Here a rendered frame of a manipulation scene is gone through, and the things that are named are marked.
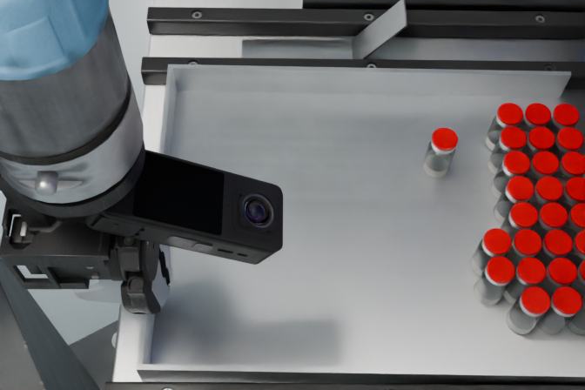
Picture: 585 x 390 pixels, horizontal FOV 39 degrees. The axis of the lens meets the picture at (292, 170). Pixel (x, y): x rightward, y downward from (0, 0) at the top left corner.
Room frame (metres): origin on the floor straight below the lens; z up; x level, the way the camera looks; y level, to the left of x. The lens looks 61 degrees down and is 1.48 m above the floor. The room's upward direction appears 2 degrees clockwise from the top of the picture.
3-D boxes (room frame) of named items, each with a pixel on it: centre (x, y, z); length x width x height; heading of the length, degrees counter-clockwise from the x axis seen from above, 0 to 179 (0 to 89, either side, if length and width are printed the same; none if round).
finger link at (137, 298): (0.19, 0.09, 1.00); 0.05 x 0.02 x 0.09; 1
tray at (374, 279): (0.29, -0.06, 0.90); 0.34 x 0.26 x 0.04; 91
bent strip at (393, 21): (0.46, -0.02, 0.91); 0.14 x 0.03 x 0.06; 92
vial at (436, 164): (0.34, -0.12, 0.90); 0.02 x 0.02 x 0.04
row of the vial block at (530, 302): (0.29, -0.17, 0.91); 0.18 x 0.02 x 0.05; 1
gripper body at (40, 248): (0.22, 0.12, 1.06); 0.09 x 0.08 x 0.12; 91
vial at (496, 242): (0.26, -0.15, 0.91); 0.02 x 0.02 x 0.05
